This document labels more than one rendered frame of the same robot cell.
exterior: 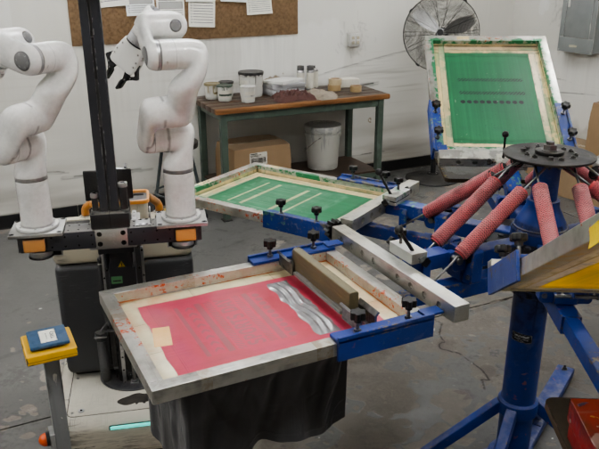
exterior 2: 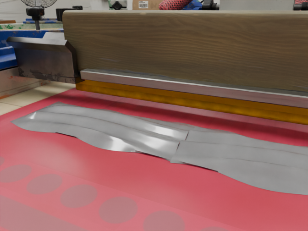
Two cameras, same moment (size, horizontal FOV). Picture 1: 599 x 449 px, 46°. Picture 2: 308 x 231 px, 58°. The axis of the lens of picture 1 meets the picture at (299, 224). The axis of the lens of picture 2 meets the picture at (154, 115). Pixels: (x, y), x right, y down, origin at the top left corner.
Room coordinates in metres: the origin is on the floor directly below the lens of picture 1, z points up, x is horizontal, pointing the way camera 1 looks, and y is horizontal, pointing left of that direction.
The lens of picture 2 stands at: (1.73, 0.15, 1.07)
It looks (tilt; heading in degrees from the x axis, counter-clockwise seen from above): 22 degrees down; 322
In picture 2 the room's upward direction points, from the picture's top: 1 degrees counter-clockwise
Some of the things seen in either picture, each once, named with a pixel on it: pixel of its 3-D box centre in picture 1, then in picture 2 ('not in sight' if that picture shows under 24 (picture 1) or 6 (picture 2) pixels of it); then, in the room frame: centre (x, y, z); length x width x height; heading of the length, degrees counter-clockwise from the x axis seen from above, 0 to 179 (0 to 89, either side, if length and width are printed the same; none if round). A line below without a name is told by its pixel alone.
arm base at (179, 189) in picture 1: (179, 191); not in sight; (2.17, 0.38, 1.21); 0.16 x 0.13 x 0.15; 12
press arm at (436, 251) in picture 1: (422, 260); not in sight; (2.07, -0.39, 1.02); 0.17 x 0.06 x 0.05; 116
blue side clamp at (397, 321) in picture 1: (382, 333); not in sight; (1.68, -0.22, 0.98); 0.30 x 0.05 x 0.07; 116
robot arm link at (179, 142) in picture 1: (173, 145); not in sight; (2.15, 0.39, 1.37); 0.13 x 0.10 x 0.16; 114
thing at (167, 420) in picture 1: (165, 406); not in sight; (1.69, 0.38, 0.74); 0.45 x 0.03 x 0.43; 26
